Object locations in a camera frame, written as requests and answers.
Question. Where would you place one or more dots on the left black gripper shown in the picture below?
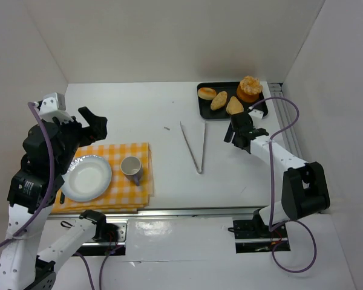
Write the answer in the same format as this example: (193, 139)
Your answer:
(86, 132)

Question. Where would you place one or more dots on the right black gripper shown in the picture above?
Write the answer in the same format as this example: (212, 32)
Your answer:
(240, 130)

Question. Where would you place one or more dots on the triangular bread piece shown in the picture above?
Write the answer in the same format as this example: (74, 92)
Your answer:
(234, 106)

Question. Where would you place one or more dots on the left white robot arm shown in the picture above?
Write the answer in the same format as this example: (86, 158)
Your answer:
(31, 198)

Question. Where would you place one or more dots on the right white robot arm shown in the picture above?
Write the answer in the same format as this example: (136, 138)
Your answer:
(298, 188)

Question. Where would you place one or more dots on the oval bread middle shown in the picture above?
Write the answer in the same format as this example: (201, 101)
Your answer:
(219, 101)

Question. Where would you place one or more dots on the round bread roll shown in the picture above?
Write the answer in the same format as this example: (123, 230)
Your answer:
(206, 93)

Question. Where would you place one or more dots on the tall orange muffin bread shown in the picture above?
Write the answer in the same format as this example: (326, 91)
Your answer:
(249, 89)

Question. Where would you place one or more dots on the metal tongs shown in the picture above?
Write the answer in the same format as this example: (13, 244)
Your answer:
(194, 135)

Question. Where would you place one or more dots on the white plate blue rim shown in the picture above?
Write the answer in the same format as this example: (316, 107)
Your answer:
(87, 178)

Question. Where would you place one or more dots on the yellow checkered cloth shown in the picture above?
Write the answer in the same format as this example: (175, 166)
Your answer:
(122, 195)

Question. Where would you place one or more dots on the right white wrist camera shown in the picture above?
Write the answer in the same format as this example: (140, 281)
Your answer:
(255, 113)

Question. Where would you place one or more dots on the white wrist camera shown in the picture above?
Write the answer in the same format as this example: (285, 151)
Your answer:
(255, 113)
(53, 105)

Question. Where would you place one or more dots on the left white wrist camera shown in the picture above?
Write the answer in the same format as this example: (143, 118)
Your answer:
(53, 105)

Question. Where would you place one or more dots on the aluminium side rail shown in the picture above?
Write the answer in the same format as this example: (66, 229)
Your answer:
(282, 109)

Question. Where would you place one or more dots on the aluminium front rail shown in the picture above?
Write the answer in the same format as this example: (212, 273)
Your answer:
(185, 212)

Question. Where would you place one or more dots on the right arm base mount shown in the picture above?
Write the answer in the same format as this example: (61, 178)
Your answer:
(253, 236)

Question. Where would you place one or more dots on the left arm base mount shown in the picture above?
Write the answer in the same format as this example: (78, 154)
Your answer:
(109, 239)

